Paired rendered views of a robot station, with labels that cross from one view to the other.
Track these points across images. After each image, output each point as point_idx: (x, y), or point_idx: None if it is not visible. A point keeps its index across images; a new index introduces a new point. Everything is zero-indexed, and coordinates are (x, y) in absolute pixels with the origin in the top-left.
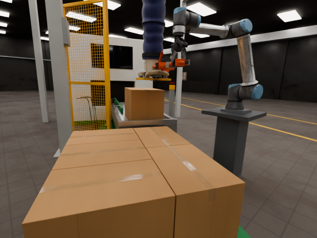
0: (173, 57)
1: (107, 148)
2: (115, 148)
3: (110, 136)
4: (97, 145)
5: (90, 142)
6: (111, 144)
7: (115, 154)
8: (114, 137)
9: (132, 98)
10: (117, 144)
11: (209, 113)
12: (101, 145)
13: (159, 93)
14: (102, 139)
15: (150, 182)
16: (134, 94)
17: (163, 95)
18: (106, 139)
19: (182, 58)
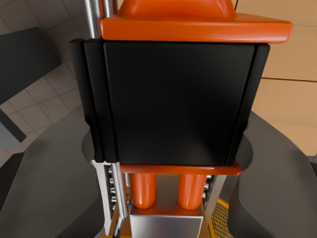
0: (259, 132)
1: (307, 39)
2: (292, 33)
3: (266, 111)
4: (313, 64)
5: (316, 87)
6: (286, 64)
7: (308, 2)
8: (262, 101)
9: (203, 222)
10: (275, 60)
11: (4, 120)
12: (307, 62)
13: (124, 234)
14: (288, 99)
15: None
16: (200, 233)
17: (111, 226)
18: (281, 94)
19: (92, 141)
